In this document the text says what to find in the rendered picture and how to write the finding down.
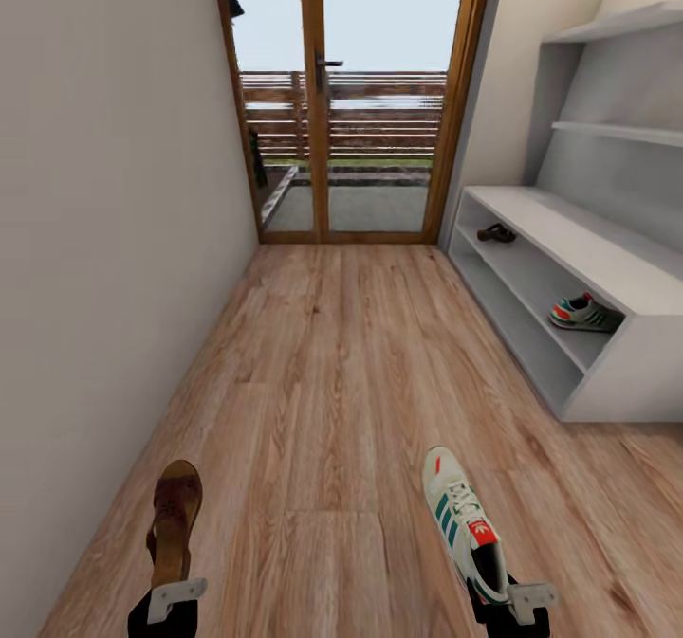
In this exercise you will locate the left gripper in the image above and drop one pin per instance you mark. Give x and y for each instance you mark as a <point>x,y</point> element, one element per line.
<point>181,622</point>

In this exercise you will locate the gym shoe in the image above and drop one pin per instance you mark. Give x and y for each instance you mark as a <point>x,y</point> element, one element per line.
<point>471,540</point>
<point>584,313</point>

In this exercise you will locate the door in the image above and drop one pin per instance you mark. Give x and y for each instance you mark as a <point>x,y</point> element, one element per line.
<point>349,113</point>

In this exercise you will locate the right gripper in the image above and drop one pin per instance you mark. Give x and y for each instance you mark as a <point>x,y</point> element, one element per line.
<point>502,624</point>

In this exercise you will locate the sandal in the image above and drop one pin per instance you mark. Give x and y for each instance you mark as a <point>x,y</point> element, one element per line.
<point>177,501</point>
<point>497,232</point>

